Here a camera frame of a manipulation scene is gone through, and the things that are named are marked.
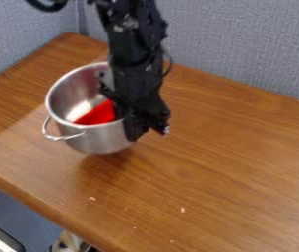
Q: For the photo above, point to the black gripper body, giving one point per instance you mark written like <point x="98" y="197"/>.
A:
<point x="134" y="90"/>

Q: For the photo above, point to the stainless steel pot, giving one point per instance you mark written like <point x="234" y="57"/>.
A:
<point x="71" y="100"/>

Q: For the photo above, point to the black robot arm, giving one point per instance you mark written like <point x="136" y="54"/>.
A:
<point x="140" y="64"/>

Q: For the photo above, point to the red block object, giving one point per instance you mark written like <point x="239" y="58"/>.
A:
<point x="102" y="114"/>

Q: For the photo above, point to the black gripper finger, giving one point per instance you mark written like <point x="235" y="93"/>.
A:
<point x="136" y="126"/>

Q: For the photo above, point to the white object under table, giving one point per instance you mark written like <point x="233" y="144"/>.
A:
<point x="71" y="243"/>

